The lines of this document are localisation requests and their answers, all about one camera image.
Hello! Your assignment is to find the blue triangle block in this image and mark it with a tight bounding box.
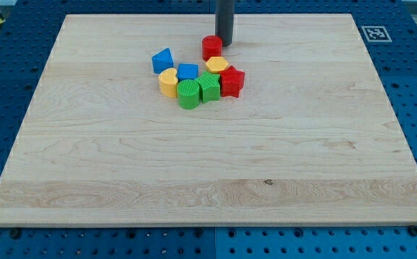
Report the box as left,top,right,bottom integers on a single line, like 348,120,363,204
152,47,174,74

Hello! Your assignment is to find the blue cube block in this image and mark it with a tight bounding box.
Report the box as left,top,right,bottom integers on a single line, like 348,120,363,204
177,63,198,81

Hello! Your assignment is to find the green cylinder block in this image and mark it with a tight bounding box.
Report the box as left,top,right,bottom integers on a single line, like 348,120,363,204
177,79,200,109

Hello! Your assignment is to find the green star block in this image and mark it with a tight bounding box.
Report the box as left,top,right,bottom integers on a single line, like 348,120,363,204
195,71,221,103

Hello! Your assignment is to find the red star block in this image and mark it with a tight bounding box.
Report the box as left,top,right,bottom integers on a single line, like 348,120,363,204
219,65,245,98

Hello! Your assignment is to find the yellow heart block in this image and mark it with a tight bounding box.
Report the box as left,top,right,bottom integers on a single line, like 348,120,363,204
158,68,178,98

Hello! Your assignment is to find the yellow hexagon block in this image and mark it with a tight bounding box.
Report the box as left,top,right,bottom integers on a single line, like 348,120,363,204
206,56,229,73

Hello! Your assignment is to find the red cylinder block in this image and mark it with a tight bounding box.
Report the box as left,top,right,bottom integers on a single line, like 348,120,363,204
201,35,223,61

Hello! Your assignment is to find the light wooden board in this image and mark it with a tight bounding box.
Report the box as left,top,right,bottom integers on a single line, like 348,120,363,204
0,14,417,228

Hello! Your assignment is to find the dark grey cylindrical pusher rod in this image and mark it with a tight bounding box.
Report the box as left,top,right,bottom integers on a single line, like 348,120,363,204
215,0,235,47

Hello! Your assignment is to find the white fiducial marker tag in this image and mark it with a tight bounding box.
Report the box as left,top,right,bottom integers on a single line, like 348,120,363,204
362,25,392,42

